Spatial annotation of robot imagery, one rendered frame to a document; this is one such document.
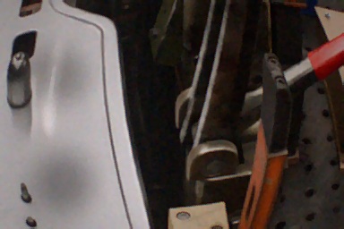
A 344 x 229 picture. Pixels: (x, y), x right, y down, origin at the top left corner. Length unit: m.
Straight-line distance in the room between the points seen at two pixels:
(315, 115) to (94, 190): 0.57
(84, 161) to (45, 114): 0.06
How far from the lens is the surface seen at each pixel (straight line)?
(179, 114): 0.61
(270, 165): 0.47
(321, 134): 1.14
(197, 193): 0.61
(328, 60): 0.57
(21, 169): 0.67
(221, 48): 0.54
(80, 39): 0.78
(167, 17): 0.75
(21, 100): 0.72
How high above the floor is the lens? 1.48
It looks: 43 degrees down
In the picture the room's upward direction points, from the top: 2 degrees clockwise
